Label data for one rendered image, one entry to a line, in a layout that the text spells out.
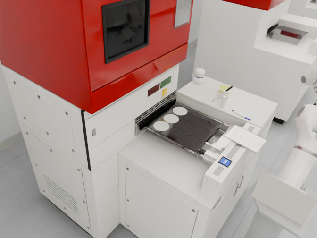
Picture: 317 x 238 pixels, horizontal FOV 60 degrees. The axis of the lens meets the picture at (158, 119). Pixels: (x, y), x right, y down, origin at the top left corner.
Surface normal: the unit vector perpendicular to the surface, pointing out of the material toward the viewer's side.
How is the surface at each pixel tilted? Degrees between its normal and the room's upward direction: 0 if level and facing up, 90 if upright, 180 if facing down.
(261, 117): 0
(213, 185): 90
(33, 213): 0
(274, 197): 90
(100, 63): 90
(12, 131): 90
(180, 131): 0
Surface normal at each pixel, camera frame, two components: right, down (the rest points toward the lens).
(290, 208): -0.63, 0.44
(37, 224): 0.06, -0.80
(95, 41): 0.80, 0.40
